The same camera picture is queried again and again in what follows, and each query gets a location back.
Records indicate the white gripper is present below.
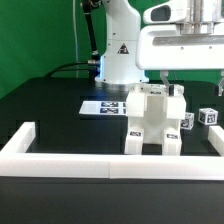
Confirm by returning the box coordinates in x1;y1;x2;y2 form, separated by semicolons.
136;0;224;96

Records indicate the white tagged cube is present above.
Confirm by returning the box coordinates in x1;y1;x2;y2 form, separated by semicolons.
198;108;218;125
181;112;194;130

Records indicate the white chair seat part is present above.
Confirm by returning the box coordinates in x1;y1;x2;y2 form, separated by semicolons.
126;96;183;145

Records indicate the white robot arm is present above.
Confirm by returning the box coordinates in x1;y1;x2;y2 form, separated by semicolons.
96;0;224;95

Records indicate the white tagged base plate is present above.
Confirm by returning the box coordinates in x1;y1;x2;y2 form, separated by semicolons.
79;101;126;116

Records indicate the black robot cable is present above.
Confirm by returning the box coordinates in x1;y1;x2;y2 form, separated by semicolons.
44;61;100;79

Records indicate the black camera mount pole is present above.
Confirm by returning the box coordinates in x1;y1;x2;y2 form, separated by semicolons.
81;0;100;60

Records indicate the thin white cable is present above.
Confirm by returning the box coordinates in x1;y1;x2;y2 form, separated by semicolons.
72;0;80;79

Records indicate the white U-shaped fence frame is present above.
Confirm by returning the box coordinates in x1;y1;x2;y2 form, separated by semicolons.
0;122;224;181

